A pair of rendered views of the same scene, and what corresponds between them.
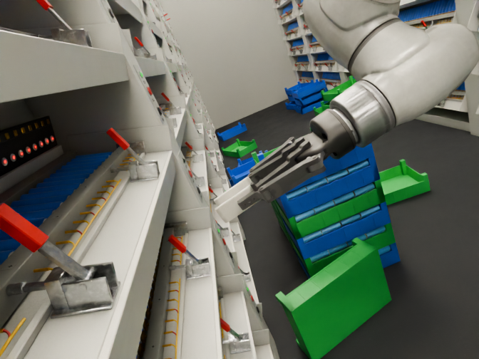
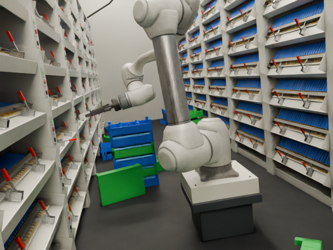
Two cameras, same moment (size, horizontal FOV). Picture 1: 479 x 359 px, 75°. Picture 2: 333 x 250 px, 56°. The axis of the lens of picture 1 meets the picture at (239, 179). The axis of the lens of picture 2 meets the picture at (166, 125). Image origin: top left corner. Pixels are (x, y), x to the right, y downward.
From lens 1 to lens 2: 1.37 m
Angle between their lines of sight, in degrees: 15
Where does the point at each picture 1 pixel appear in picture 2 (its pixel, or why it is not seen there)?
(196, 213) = (72, 125)
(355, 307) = (127, 188)
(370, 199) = (148, 149)
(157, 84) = (73, 81)
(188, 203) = (71, 120)
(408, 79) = (134, 93)
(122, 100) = (60, 81)
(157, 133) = (68, 94)
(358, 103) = (122, 96)
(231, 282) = (78, 156)
